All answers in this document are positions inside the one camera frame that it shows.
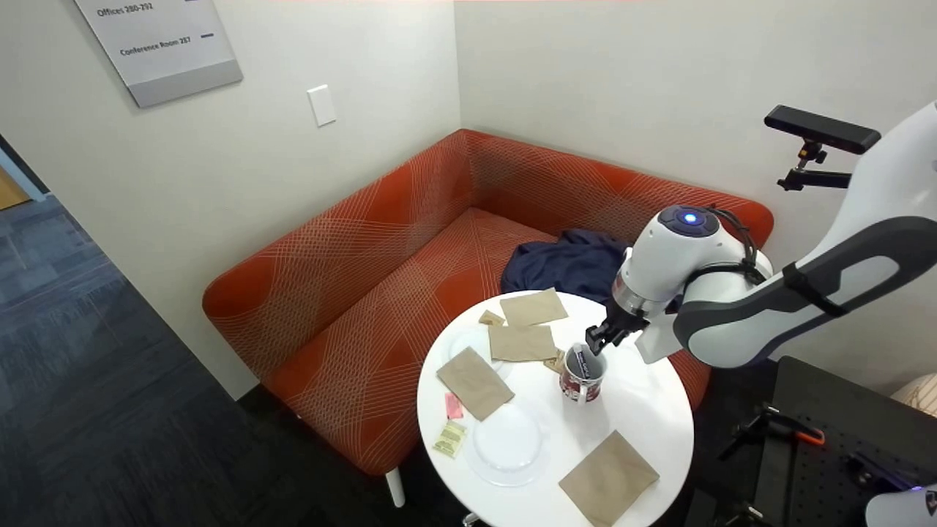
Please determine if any brown paper napkin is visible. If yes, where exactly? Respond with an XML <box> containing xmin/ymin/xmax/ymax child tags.
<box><xmin>432</xmin><ymin>346</ymin><xmax>519</xmax><ymax>424</ymax></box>
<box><xmin>498</xmin><ymin>286</ymin><xmax>570</xmax><ymax>330</ymax></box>
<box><xmin>486</xmin><ymin>318</ymin><xmax>560</xmax><ymax>367</ymax></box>
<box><xmin>557</xmin><ymin>428</ymin><xmax>662</xmax><ymax>527</ymax></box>

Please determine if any beige rounded object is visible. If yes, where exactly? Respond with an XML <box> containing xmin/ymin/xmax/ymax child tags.
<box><xmin>888</xmin><ymin>368</ymin><xmax>937</xmax><ymax>424</ymax></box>

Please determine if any grey wall sign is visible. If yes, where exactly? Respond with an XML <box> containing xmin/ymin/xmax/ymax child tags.
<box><xmin>71</xmin><ymin>0</ymin><xmax>245</xmax><ymax>110</ymax></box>

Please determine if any navy blue cloth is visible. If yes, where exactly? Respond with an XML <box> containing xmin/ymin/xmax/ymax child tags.
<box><xmin>498</xmin><ymin>228</ymin><xmax>631</xmax><ymax>308</ymax></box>

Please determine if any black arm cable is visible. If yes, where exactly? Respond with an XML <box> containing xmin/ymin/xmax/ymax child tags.
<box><xmin>705</xmin><ymin>201</ymin><xmax>776</xmax><ymax>286</ymax></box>

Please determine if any black mounting platform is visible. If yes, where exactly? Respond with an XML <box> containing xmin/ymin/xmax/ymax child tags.
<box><xmin>683</xmin><ymin>353</ymin><xmax>937</xmax><ymax>527</ymax></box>

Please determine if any yellow green packet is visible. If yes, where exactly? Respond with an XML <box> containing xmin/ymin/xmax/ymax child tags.
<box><xmin>431</xmin><ymin>419</ymin><xmax>472</xmax><ymax>463</ymax></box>

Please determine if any purple black cable connector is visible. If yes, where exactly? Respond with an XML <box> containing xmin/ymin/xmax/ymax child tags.
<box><xmin>847</xmin><ymin>446</ymin><xmax>929</xmax><ymax>491</ymax></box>

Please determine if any black camera on mount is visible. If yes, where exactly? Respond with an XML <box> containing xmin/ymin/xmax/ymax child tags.
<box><xmin>762</xmin><ymin>103</ymin><xmax>885</xmax><ymax>192</ymax></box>

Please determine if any white plate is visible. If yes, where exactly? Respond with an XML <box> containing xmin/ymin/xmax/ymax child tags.
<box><xmin>472</xmin><ymin>405</ymin><xmax>543</xmax><ymax>476</ymax></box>

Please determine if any maroon white ceramic mug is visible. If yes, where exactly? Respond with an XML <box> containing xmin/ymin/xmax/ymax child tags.
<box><xmin>557</xmin><ymin>342</ymin><xmax>609</xmax><ymax>405</ymax></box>

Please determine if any orange fabric corner sofa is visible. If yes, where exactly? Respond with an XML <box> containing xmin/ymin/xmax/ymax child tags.
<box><xmin>199</xmin><ymin>125</ymin><xmax>779</xmax><ymax>509</ymax></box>

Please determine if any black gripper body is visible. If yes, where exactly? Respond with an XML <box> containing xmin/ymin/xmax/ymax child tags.
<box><xmin>583</xmin><ymin>298</ymin><xmax>652</xmax><ymax>361</ymax></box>

